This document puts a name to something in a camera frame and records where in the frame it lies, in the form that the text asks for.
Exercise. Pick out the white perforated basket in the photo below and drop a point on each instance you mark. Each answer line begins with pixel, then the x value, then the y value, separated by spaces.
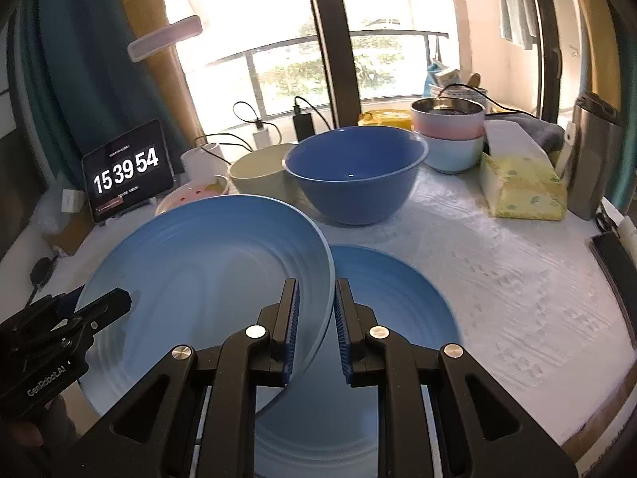
pixel 477 93

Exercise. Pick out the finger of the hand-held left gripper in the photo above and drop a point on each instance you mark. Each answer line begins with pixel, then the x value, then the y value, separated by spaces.
pixel 109 306
pixel 67 301

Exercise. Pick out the cardboard box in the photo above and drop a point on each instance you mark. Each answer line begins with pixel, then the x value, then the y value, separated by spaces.
pixel 69 234

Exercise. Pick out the white charger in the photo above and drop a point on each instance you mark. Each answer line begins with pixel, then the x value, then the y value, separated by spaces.
pixel 261 138

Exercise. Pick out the black charger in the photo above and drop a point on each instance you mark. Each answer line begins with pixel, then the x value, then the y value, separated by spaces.
pixel 303 128

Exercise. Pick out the steel thermos bottle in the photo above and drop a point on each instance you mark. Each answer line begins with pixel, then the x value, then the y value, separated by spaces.
pixel 592 159

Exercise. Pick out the tablet with clock display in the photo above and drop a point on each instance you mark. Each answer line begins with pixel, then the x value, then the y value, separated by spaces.
pixel 127 174

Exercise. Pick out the blue bag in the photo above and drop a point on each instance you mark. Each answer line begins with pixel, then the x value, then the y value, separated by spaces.
pixel 433 77

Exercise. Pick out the grey cloth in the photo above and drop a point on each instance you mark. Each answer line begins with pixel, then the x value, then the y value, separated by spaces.
pixel 545 132

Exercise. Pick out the balcony railing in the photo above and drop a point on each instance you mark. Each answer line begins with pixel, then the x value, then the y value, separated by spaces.
pixel 388 34

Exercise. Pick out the large blue bowl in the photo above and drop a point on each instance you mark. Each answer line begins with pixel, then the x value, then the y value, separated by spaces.
pixel 358 194

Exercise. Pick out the yellow tissue pack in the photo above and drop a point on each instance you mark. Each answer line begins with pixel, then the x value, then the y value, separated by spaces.
pixel 527 184

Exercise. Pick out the dark window frame post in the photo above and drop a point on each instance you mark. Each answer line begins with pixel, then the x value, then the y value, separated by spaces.
pixel 545 35
pixel 328 35

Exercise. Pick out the pink bowl with steel liner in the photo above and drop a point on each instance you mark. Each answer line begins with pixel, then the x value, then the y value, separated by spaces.
pixel 448 127

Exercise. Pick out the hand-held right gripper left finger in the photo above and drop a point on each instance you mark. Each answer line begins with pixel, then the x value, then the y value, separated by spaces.
pixel 291 333

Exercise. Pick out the yellow snack packet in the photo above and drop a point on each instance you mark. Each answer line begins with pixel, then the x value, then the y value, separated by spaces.
pixel 385 118

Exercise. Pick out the white desk lamp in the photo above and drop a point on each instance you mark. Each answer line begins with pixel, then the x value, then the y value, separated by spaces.
pixel 164 37

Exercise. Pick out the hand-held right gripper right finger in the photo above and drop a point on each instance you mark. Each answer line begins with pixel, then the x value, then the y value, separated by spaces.
pixel 343 333

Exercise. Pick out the hanging pale blue towel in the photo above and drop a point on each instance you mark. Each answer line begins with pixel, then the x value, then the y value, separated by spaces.
pixel 517 5

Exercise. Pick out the black flat device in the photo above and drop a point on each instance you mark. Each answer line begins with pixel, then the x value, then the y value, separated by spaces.
pixel 617 264

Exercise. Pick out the blue plate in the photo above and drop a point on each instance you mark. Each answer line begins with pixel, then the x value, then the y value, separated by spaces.
pixel 199 269
pixel 398 308

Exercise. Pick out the black round object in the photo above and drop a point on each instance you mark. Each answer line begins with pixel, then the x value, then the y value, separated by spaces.
pixel 42 271

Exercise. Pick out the cream bowl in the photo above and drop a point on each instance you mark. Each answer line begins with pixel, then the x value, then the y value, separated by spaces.
pixel 259 174

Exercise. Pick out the small white card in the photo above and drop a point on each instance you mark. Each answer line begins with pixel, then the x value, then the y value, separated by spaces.
pixel 73 200

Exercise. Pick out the light blue bowl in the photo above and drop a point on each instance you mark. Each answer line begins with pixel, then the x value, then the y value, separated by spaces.
pixel 453 157

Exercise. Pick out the small pink dotted bowl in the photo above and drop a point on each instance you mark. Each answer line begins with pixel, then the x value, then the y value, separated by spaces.
pixel 199 191

